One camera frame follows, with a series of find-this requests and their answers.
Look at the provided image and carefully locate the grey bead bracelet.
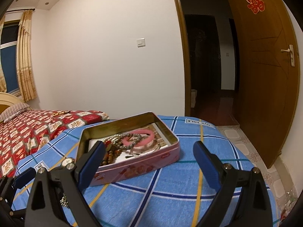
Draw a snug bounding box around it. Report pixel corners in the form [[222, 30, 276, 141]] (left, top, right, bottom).
[[121, 133, 143, 152]]

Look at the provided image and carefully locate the metal door handle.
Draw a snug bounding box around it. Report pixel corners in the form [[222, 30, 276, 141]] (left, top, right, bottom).
[[280, 44, 295, 67]]

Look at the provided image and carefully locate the red patterned bed sheet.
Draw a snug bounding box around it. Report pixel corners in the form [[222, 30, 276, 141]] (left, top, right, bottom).
[[0, 110, 110, 179]]

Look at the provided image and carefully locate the beige patterned curtain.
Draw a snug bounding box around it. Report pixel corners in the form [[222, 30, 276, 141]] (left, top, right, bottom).
[[0, 14, 6, 93], [18, 9, 38, 103]]

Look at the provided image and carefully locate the pink metal tin box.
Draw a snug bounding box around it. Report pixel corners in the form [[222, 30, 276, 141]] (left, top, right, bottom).
[[75, 112, 180, 187]]

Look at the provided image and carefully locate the brown wooden door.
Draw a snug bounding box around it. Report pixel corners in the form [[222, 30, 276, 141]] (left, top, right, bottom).
[[226, 0, 300, 169]]

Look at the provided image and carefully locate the cream wooden headboard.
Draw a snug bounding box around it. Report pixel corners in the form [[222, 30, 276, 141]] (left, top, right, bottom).
[[0, 92, 30, 116]]

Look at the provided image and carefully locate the blue plaid towel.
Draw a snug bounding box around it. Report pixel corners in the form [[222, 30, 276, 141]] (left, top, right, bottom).
[[11, 115, 281, 227]]

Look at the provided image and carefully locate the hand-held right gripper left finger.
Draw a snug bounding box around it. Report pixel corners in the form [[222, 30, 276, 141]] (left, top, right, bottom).
[[25, 141, 106, 227]]

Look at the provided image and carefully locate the wristwatch with dark strap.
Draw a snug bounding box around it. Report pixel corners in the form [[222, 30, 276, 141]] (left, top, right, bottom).
[[60, 157, 75, 168]]

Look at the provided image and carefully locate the curtain rod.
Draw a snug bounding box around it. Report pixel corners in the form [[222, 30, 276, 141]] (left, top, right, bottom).
[[6, 8, 36, 13]]

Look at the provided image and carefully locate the wooden door frame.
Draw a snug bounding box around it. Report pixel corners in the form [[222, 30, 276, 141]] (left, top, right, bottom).
[[169, 0, 193, 117]]

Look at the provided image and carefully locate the wooden bead string red tassel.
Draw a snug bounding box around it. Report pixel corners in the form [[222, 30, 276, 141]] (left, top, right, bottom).
[[100, 141, 124, 167]]

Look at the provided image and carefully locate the window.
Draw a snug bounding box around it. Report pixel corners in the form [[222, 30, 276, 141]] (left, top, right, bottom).
[[0, 21, 20, 94]]

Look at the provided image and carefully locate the striped pillow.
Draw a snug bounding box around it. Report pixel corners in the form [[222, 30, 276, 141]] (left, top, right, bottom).
[[0, 103, 32, 123]]

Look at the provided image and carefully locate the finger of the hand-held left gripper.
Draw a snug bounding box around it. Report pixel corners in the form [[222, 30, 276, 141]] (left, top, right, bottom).
[[12, 167, 36, 191], [0, 176, 26, 220]]

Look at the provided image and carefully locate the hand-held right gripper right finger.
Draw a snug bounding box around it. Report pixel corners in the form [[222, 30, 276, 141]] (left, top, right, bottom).
[[193, 141, 276, 227]]

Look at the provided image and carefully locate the pink bangle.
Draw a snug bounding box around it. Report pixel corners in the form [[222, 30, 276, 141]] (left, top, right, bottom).
[[122, 129, 156, 148]]

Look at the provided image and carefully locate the silver bangle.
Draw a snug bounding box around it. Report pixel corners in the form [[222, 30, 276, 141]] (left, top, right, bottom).
[[131, 144, 164, 158]]

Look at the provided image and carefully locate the pearl necklace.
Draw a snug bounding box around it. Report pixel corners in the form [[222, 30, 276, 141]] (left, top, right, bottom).
[[104, 134, 124, 147]]

